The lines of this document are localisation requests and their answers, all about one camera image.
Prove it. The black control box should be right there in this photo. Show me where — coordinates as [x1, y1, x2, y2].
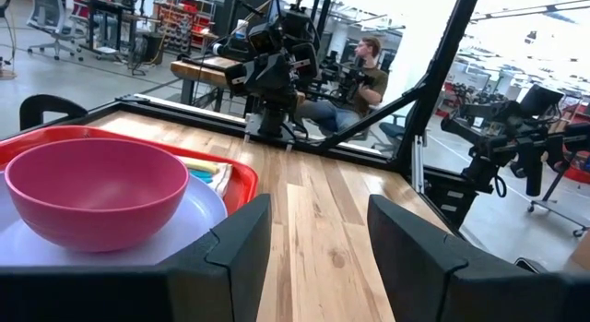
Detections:
[422, 168, 479, 229]

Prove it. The magenta plastic bowl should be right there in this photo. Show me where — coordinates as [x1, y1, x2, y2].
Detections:
[3, 137, 192, 254]

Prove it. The beige cloth napkin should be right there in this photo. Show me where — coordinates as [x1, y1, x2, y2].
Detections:
[177, 155, 234, 199]

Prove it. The yellow-handled table knife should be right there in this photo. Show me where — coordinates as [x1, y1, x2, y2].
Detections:
[180, 157, 221, 176]

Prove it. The black curved frame bracket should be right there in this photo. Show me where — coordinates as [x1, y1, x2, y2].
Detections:
[18, 94, 89, 132]

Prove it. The background robot on stand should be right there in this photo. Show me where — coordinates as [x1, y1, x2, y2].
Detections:
[440, 84, 590, 238]

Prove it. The lilac plastic plate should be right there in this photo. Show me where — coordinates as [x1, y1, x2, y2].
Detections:
[0, 172, 230, 268]

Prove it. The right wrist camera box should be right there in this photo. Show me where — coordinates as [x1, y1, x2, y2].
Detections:
[247, 20, 285, 54]

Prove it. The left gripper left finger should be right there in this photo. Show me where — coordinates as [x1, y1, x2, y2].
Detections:
[159, 193, 274, 322]

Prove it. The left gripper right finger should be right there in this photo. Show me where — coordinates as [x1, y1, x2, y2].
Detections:
[366, 194, 531, 322]

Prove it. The grey office chair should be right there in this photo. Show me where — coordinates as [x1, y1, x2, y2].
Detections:
[25, 0, 89, 63]

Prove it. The red parts shelf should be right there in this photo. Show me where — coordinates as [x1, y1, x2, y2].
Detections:
[154, 0, 218, 55]

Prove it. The person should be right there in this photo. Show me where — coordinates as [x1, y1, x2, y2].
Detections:
[294, 34, 391, 135]

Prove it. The red plastic tray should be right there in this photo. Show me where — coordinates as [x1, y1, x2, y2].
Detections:
[0, 124, 260, 218]

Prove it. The black metal table frame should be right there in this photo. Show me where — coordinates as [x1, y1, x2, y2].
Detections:
[114, 0, 483, 231]

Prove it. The wooden background table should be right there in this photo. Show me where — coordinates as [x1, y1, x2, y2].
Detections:
[169, 55, 259, 115]

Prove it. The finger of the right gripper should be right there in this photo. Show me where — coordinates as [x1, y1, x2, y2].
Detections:
[252, 54, 276, 95]
[273, 51, 297, 90]

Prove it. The black background desk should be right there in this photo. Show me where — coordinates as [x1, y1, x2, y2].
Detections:
[81, 0, 142, 67]

